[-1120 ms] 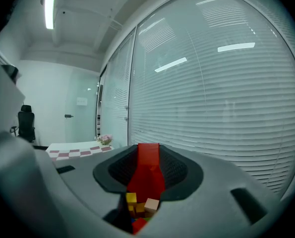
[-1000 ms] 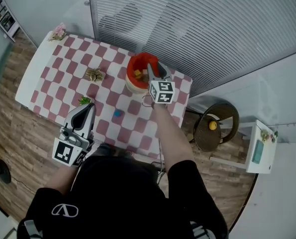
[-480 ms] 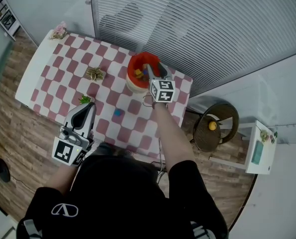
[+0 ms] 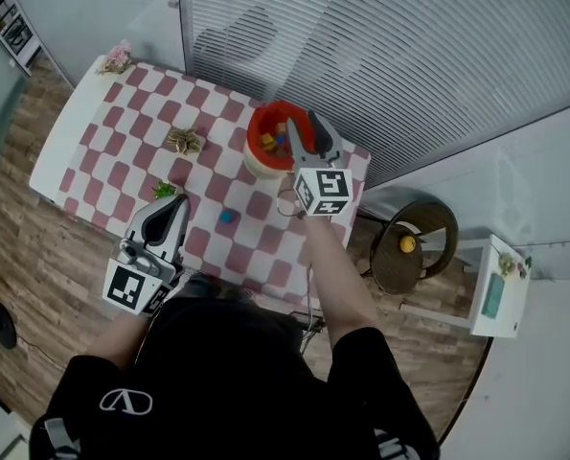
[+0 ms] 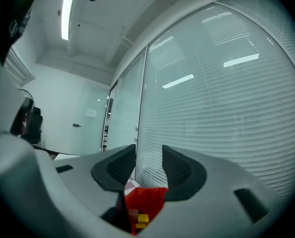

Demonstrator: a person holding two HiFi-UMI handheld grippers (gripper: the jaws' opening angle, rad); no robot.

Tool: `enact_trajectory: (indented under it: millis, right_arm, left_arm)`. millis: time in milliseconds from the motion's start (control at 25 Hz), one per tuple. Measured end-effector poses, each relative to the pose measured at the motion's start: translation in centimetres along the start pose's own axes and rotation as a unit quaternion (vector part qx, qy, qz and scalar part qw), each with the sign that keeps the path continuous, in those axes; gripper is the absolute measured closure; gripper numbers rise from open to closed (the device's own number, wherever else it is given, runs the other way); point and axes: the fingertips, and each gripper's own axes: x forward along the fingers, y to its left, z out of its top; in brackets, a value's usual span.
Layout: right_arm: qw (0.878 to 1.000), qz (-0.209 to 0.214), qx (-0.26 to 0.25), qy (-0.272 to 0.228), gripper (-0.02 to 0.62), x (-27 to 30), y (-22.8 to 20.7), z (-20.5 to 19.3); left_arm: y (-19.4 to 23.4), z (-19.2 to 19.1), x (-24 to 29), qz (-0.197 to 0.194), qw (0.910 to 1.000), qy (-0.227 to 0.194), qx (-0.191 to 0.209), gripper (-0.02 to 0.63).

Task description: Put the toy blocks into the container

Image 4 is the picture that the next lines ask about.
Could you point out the teal book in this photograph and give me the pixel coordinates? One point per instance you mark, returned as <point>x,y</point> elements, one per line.
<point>492,295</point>

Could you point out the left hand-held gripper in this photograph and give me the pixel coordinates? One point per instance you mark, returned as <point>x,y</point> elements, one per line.
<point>124,288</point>

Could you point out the small flower decoration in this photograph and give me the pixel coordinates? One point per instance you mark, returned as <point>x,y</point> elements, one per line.
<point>506,264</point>

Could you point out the blue cube block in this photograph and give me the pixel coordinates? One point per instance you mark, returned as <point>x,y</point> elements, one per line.
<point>226,217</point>

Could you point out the yellow fruit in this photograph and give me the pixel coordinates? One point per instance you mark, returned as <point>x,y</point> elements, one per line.
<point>407,244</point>

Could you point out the person's right forearm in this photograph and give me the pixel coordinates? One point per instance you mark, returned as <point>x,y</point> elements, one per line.
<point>342,281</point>

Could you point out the white side table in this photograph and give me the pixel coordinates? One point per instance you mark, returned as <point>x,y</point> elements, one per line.
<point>509,314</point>

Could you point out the pink checkered tablecloth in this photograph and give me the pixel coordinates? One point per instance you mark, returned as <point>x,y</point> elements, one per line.
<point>160,113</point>

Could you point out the dark wicker chair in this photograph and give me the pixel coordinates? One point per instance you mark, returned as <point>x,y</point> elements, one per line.
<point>394,269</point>

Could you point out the person's black shirt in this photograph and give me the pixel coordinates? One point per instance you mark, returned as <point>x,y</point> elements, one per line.
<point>241,391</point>

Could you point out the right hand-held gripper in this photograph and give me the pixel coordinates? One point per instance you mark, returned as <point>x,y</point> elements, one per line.
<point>330,187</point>

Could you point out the person's shoe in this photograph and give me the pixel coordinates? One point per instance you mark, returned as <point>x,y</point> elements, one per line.
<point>241,295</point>
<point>198,285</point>

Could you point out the green potted plant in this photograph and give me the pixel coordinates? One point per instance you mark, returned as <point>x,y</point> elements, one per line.
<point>165,190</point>

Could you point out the black metal frame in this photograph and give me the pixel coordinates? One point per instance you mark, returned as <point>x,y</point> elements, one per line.
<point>308,328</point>

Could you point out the person's left shoe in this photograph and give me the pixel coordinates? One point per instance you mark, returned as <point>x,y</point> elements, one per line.
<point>198,285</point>

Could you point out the brown succulent potted plant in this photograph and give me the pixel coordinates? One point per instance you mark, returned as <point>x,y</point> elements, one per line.
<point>184,141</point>

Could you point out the white window blinds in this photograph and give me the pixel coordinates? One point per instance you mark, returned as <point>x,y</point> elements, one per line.
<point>409,41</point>

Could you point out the person's left forearm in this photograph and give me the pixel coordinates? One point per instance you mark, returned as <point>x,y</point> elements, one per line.
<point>117,338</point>

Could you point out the person's right shoe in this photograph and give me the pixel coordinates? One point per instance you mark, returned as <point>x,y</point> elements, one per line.
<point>241,295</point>

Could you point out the red and cream bucket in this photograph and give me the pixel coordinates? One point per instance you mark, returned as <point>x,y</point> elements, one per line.
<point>260,166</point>

